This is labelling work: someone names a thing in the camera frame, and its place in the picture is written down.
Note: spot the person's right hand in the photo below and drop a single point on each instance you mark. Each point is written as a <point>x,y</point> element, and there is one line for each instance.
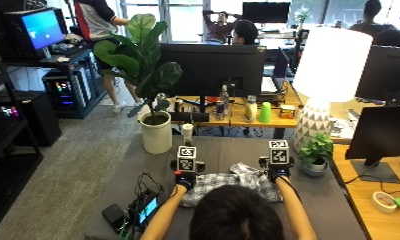
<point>277,172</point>

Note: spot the person's left hand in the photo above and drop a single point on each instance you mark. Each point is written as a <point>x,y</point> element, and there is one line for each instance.
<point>184,179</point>

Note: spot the white marker cube on left glove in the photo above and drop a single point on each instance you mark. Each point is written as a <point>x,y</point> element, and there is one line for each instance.
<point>186,158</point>

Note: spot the white marker cube on glove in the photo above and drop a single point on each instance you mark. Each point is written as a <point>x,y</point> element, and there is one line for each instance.
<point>278,151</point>
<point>186,158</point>

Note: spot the white marker cube on right glove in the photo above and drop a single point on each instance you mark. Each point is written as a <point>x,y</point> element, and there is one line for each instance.
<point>278,151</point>

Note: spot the grey white patterned cloth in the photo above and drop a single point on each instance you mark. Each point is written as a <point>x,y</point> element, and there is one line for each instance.
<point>241,181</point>

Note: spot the small green plant in grey pot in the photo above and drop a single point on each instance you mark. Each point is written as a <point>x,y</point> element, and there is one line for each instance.
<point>315,153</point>

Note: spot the black device with lit screen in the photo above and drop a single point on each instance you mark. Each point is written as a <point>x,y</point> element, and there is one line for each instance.
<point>146,209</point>

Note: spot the white cylinder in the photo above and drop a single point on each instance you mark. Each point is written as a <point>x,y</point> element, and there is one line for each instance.
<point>186,131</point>

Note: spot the wooden desk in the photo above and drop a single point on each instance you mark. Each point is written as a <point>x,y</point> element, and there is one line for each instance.
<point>277,122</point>
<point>377,223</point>

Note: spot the large-leaf plant in white pot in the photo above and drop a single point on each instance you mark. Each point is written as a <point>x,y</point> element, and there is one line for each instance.
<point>154,133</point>

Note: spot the green plastic cup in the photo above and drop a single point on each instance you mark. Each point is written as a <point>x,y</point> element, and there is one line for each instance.
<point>265,112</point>

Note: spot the yellow box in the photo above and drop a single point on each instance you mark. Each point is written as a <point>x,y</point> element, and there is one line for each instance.
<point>286,111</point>

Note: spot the white bottle with yellow label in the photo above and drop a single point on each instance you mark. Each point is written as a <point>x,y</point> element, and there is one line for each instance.
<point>250,111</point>

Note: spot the small black box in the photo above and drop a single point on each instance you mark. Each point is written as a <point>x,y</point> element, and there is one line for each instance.
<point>113,216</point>

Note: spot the dark drink can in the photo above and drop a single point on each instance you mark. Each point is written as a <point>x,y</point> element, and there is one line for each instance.
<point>218,110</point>

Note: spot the clear plastic bottle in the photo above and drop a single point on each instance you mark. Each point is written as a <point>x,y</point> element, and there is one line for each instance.
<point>223,98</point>

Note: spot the roll of white tape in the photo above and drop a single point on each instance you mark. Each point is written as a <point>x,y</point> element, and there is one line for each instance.
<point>382,202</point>

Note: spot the black monitor on square foot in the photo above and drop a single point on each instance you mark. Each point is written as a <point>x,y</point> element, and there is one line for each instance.
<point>381,133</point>

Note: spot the open laptop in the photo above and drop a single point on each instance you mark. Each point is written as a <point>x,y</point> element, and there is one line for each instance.
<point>279,65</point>

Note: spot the wide black monitor on stand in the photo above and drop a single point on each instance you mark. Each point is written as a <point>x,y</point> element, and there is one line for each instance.
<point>210,68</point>

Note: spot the white lamp with patterned base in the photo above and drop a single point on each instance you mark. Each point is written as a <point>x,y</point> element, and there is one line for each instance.
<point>330,63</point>

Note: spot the computer tower with coloured lights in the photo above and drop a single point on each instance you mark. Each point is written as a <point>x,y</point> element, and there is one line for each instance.
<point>62,90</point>

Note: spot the black shelf rack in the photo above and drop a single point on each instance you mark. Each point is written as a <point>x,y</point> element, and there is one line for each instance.
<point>7,166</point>

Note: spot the black equipment cart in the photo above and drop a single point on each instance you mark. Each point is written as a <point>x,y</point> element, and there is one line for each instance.
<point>74,61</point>

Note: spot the black monitor by window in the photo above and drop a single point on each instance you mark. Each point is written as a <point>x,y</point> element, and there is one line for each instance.
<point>265,11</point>

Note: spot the monitor with blue screen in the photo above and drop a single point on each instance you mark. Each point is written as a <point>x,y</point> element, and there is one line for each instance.
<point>40,29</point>

